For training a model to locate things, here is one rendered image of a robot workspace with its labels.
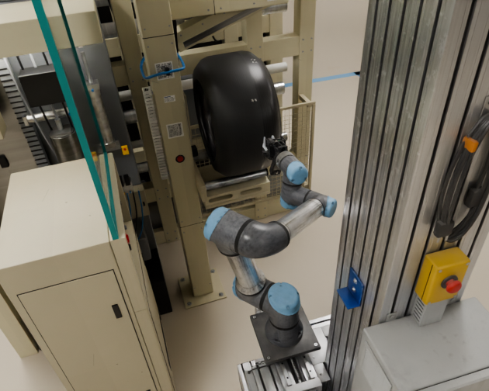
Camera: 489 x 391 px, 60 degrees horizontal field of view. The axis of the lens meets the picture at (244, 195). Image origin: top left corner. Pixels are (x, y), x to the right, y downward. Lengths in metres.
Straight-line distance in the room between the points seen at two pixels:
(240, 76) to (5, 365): 2.10
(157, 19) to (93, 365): 1.39
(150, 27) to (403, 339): 1.44
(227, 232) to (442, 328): 0.63
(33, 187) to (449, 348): 1.47
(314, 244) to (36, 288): 2.06
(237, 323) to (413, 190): 1.94
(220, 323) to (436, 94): 2.14
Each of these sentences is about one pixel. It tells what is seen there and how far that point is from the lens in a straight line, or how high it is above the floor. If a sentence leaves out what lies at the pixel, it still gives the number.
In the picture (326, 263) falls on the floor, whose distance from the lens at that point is 3.00.
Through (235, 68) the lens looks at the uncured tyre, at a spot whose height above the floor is 1.47.
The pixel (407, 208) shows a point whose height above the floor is 1.62.
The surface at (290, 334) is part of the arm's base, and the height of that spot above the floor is 0.78.
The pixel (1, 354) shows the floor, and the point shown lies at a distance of 3.01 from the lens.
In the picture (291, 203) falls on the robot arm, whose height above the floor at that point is 1.17.
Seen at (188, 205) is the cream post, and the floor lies 0.76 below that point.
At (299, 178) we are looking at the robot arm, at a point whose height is 1.28.
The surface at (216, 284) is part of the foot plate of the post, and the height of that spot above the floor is 0.01.
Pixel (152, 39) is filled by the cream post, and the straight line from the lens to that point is 1.87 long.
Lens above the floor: 2.20
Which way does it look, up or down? 38 degrees down
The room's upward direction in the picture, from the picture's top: 4 degrees counter-clockwise
